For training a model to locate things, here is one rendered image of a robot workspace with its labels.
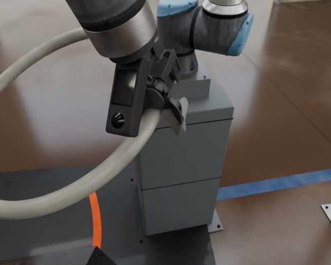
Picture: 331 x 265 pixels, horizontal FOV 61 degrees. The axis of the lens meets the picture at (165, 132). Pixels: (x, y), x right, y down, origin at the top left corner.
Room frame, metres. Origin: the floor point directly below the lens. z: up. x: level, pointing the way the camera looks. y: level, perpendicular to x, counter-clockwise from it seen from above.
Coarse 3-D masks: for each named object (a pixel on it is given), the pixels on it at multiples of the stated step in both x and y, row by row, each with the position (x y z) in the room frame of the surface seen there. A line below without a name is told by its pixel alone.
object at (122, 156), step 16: (80, 32) 0.69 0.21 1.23; (48, 48) 0.69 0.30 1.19; (16, 64) 0.65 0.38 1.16; (32, 64) 0.67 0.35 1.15; (0, 80) 0.61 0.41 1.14; (144, 112) 0.38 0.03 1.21; (160, 112) 0.38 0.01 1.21; (144, 128) 0.35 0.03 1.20; (128, 144) 0.32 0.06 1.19; (144, 144) 0.33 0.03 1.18; (112, 160) 0.30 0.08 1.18; (128, 160) 0.31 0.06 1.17; (96, 176) 0.28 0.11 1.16; (112, 176) 0.29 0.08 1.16; (64, 192) 0.26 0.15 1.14; (80, 192) 0.26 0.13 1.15; (0, 208) 0.26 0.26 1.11; (16, 208) 0.26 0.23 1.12; (32, 208) 0.25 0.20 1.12; (48, 208) 0.25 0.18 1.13
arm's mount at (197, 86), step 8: (200, 64) 1.10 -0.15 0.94; (200, 72) 1.03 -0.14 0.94; (184, 80) 0.96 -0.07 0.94; (192, 80) 0.96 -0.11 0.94; (200, 80) 0.97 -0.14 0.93; (208, 80) 0.98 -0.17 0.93; (176, 88) 0.95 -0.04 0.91; (184, 88) 0.96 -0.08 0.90; (192, 88) 0.96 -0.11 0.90; (200, 88) 0.97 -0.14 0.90; (208, 88) 0.98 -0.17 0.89; (176, 96) 0.95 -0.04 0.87; (184, 96) 0.96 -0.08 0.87; (192, 96) 0.96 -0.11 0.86; (200, 96) 0.97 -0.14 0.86; (208, 96) 0.98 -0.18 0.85
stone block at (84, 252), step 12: (60, 252) 0.45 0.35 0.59; (72, 252) 0.44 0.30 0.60; (84, 252) 0.43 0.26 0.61; (96, 252) 0.44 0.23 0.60; (0, 264) 0.39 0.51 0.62; (12, 264) 0.39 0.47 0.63; (24, 264) 0.38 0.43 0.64; (36, 264) 0.38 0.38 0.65; (48, 264) 0.37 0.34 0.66; (60, 264) 0.37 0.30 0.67; (72, 264) 0.37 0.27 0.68; (84, 264) 0.36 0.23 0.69; (96, 264) 0.38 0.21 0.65; (108, 264) 0.41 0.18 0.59
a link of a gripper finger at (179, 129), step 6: (180, 102) 0.41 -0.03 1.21; (186, 102) 0.42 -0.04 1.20; (186, 108) 0.42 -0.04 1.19; (162, 114) 0.38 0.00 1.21; (168, 114) 0.37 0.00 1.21; (168, 120) 0.38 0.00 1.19; (174, 120) 0.37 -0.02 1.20; (174, 126) 0.38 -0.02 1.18; (180, 126) 0.38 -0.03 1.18; (180, 132) 0.39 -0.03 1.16
